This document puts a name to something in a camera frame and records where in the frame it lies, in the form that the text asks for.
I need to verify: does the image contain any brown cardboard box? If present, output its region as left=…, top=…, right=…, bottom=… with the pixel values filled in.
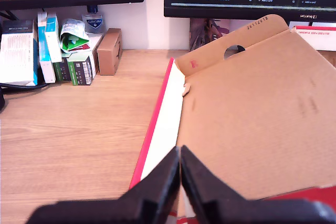
left=96, top=27, right=123, bottom=76

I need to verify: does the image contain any red Nike shoebox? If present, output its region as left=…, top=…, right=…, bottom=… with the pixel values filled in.
left=128, top=14, right=336, bottom=224

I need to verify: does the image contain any crumpled green white packet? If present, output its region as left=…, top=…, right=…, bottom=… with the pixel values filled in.
left=59, top=18, right=91, bottom=54

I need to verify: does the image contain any white teal slim box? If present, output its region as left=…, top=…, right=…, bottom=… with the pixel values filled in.
left=44, top=13, right=63, bottom=63

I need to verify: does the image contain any blue white slim box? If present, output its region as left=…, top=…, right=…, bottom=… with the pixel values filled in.
left=37, top=11, right=57, bottom=84

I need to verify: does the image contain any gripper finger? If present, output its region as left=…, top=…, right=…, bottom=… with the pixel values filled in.
left=115, top=146, right=181, bottom=224
left=181, top=145, right=253, bottom=224

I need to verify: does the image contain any clear sanitiser bottle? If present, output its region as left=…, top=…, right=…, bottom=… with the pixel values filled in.
left=81, top=11, right=104, bottom=35

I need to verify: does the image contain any plain white box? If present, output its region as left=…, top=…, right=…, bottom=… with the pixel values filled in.
left=86, top=32, right=105, bottom=75

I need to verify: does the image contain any white box black top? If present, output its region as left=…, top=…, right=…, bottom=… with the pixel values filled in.
left=0, top=20, right=39, bottom=86

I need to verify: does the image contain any dark green small box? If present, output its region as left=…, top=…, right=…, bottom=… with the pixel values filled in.
left=53, top=60, right=72, bottom=82

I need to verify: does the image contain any green white barcode box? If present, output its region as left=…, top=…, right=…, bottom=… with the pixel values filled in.
left=67, top=50, right=97, bottom=87

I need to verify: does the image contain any black power cable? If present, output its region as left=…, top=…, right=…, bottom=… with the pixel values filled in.
left=0, top=81, right=50, bottom=90

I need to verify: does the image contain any purple patterned bag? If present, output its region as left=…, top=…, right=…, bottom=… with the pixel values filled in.
left=188, top=18, right=229, bottom=51

